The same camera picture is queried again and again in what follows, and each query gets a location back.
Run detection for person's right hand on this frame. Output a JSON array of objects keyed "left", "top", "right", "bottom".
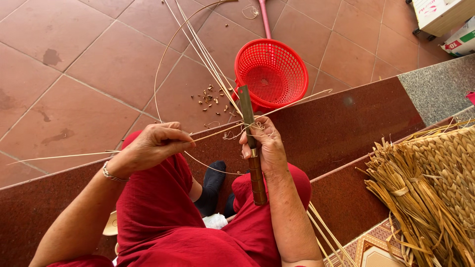
[{"left": 239, "top": 116, "right": 289, "bottom": 177}]

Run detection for person's left hand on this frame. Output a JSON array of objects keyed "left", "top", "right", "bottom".
[{"left": 111, "top": 122, "right": 196, "bottom": 178}]

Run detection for knife with wooden handle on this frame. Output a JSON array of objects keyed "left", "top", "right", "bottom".
[{"left": 237, "top": 85, "right": 268, "bottom": 207}]

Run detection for long pale rattan strip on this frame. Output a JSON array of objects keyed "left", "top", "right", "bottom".
[{"left": 7, "top": 88, "right": 333, "bottom": 166}]

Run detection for person's black sock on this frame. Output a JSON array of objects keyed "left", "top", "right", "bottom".
[
  {"left": 224, "top": 170, "right": 250, "bottom": 219},
  {"left": 194, "top": 160, "right": 227, "bottom": 218}
]

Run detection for red plastic perforated basket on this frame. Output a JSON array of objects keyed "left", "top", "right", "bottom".
[{"left": 232, "top": 39, "right": 309, "bottom": 113}]

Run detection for scattered rattan scraps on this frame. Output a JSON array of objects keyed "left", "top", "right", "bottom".
[{"left": 190, "top": 84, "right": 240, "bottom": 118}]

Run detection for beige rounded seat edge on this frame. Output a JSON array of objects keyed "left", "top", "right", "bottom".
[{"left": 102, "top": 210, "right": 119, "bottom": 236}]

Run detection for white crumpled cloth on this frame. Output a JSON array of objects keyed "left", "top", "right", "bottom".
[{"left": 203, "top": 213, "right": 229, "bottom": 230}]

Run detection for curved thin rattan strip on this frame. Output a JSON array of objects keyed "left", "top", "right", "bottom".
[{"left": 154, "top": 0, "right": 239, "bottom": 124}]

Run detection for loose rattan strips bunch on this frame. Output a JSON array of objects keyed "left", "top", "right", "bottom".
[{"left": 306, "top": 201, "right": 358, "bottom": 267}]

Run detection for bundle of thin rattan strips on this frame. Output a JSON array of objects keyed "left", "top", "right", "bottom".
[{"left": 163, "top": 0, "right": 243, "bottom": 118}]

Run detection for small tangle of fibre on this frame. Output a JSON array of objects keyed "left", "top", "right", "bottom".
[{"left": 241, "top": 4, "right": 261, "bottom": 20}]

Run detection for patterned floor mat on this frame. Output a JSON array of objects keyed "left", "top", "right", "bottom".
[{"left": 322, "top": 218, "right": 412, "bottom": 267}]

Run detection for woven straw mat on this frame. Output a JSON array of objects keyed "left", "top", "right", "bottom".
[{"left": 356, "top": 118, "right": 475, "bottom": 267}]

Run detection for white box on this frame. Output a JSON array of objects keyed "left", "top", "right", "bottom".
[{"left": 405, "top": 0, "right": 475, "bottom": 41}]

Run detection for white printed sack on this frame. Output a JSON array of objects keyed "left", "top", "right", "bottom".
[{"left": 439, "top": 16, "right": 475, "bottom": 58}]

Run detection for silver bracelet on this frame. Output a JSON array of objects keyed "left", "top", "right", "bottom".
[{"left": 102, "top": 161, "right": 129, "bottom": 182}]

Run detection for pink ribbed hose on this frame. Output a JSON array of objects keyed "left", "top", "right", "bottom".
[{"left": 258, "top": 0, "right": 272, "bottom": 40}]

